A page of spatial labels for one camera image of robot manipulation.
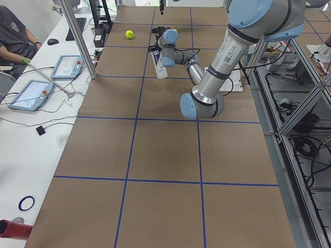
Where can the aluminium frame post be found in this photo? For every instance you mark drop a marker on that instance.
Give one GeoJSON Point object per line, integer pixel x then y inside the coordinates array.
{"type": "Point", "coordinates": [73, 25]}

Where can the small black square pad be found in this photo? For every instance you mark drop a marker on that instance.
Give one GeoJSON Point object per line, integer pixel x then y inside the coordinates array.
{"type": "Point", "coordinates": [40, 130]}

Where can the near teach pendant tablet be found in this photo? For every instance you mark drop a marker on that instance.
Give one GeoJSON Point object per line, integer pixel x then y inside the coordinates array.
{"type": "Point", "coordinates": [32, 96]}

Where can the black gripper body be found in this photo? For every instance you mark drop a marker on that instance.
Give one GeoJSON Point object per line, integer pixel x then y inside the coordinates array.
{"type": "Point", "coordinates": [156, 48]}

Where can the white blue tennis ball can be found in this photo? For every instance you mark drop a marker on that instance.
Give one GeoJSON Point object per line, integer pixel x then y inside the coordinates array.
{"type": "Point", "coordinates": [161, 71]}

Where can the red cylinder tube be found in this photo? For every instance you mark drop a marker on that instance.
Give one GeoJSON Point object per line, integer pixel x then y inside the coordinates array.
{"type": "Point", "coordinates": [15, 230]}

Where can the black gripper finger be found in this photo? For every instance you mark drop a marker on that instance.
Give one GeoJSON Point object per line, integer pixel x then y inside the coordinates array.
{"type": "Point", "coordinates": [161, 6]}
{"type": "Point", "coordinates": [153, 48]}

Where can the black computer mouse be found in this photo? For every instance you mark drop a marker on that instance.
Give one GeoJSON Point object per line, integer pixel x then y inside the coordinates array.
{"type": "Point", "coordinates": [52, 41]}

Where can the seated person grey shirt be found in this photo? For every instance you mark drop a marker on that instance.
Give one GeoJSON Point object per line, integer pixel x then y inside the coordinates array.
{"type": "Point", "coordinates": [17, 43]}

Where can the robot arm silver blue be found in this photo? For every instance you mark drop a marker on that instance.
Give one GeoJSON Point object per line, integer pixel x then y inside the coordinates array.
{"type": "Point", "coordinates": [249, 21]}

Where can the metal rod green tip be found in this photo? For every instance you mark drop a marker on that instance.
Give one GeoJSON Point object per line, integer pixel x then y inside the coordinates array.
{"type": "Point", "coordinates": [26, 61]}

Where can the black cardboard box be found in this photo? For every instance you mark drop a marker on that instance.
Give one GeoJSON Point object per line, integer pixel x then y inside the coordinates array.
{"type": "Point", "coordinates": [99, 37]}

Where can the far teach pendant tablet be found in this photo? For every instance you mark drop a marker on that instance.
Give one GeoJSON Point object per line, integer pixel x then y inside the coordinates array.
{"type": "Point", "coordinates": [67, 67]}

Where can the teach pendant tablet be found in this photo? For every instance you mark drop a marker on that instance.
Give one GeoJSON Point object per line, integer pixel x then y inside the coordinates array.
{"type": "Point", "coordinates": [32, 96]}
{"type": "Point", "coordinates": [67, 67]}

